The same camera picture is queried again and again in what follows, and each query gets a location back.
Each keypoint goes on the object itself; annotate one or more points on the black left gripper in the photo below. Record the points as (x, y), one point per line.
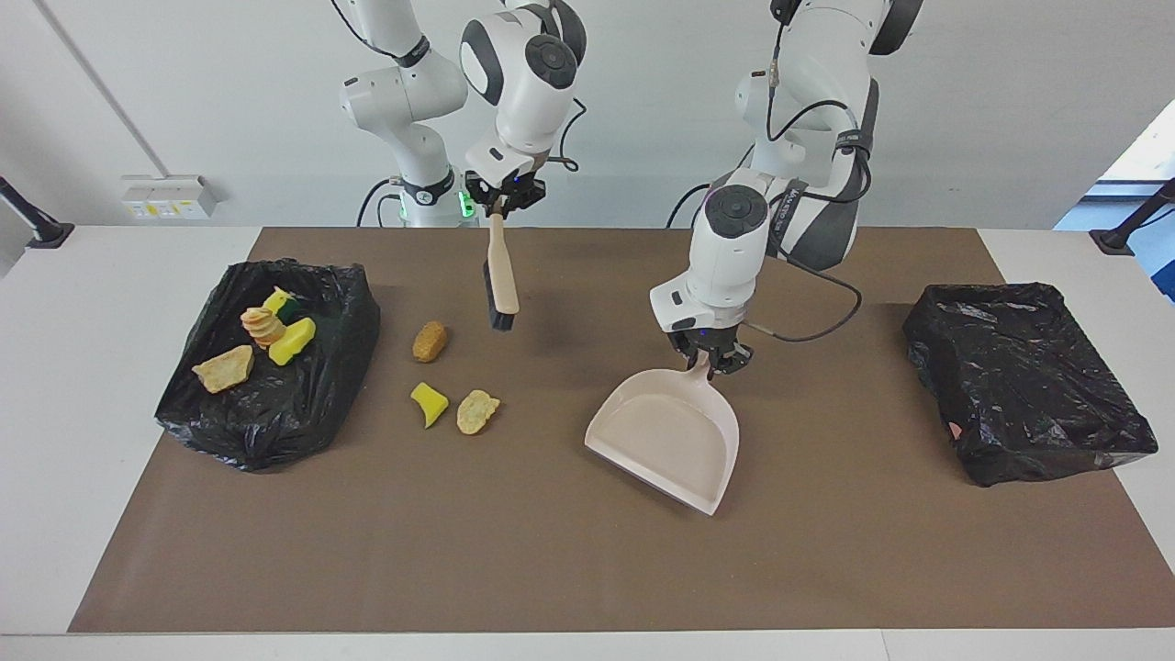
(702, 340)

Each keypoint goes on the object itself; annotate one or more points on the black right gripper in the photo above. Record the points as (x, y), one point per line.
(505, 193)

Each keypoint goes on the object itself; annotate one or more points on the beige brush black bristles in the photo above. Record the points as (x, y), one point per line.
(502, 275)

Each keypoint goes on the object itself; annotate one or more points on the beige plastic dustpan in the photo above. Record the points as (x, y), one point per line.
(665, 431)

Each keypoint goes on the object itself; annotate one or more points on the notched green yellow sponge piece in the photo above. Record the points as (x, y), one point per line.
(278, 301)

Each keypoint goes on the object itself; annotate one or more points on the squarish green yellow sponge piece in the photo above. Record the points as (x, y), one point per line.
(294, 341)

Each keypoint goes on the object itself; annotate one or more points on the large beige sponge chunk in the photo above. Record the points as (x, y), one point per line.
(225, 369)

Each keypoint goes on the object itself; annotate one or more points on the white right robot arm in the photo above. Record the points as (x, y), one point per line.
(528, 92)

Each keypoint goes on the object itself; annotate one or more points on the black bag lined bin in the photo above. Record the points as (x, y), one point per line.
(275, 413)
(1019, 386)

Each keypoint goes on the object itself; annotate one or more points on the brown oval sponge piece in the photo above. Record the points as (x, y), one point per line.
(430, 341)

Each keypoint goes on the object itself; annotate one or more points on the plain yellow sponge piece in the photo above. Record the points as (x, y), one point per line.
(430, 402)

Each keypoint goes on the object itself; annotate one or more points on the brown table mat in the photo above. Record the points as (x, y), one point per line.
(587, 569)

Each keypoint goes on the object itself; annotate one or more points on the black clamp stand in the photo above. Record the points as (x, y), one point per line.
(1115, 240)
(46, 234)

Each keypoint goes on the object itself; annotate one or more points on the white wall outlet box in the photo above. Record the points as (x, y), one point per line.
(170, 197)

